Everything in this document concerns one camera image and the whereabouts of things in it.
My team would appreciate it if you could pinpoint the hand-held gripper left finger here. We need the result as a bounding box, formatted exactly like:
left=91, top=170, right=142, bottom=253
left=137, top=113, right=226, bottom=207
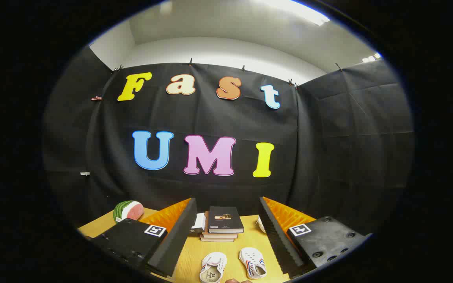
left=89, top=198, right=198, bottom=278

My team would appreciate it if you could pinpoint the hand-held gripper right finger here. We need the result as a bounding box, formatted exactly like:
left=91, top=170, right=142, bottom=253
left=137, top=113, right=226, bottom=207
left=259, top=197, right=370, bottom=279

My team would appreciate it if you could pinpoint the white canvas shoe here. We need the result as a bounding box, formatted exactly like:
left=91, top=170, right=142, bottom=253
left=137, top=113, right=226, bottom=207
left=199, top=252, right=227, bottom=283
left=239, top=247, right=267, bottom=280

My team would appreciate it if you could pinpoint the white book with portrait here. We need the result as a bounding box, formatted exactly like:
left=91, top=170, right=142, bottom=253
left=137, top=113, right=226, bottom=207
left=191, top=213, right=206, bottom=233

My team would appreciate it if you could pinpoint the watermelon slice plush toy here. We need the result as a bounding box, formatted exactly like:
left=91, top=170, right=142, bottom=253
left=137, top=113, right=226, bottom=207
left=113, top=200, right=145, bottom=223

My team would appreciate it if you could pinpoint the black backdrop cloth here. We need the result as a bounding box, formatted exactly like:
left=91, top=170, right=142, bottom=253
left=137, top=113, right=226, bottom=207
left=42, top=45, right=415, bottom=240

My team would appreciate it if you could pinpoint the ceiling light panel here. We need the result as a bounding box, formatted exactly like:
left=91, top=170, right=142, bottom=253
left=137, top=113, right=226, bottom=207
left=264, top=0, right=331, bottom=26

